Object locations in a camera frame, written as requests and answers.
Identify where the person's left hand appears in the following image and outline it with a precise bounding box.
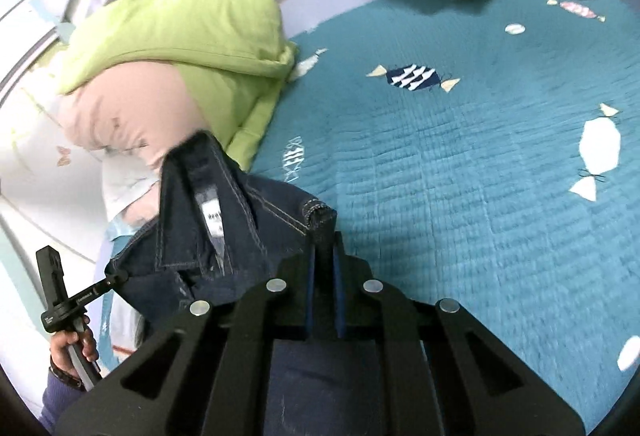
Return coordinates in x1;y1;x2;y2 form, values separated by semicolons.
49;311;101;378

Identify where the white printed pillow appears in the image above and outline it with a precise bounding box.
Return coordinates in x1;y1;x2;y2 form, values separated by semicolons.
0;89;168;267

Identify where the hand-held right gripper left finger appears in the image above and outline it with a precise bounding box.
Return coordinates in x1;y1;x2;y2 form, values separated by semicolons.
55;247;318;436

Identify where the teal quilted fish-print blanket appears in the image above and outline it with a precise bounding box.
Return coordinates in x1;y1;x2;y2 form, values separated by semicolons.
102;0;640;436

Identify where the person's left forearm purple sleeve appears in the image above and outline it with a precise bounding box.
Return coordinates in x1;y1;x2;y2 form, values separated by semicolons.
39;368;89;434

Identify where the dark wristband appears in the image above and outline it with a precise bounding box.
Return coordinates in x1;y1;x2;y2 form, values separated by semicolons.
48;365;85;390

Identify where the pink pillow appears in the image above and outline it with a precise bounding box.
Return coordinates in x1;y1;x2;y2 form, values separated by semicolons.
54;64;212;177

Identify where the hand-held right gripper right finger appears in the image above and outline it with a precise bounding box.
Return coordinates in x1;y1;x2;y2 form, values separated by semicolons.
332;235;587;436

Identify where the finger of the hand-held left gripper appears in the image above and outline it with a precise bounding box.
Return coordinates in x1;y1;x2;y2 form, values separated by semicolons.
75;271;129;305

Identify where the green pillow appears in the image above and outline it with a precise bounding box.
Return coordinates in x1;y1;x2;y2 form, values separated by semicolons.
55;0;301;173

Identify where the dark blue denim garment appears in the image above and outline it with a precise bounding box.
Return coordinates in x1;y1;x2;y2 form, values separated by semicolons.
106;130;426;436

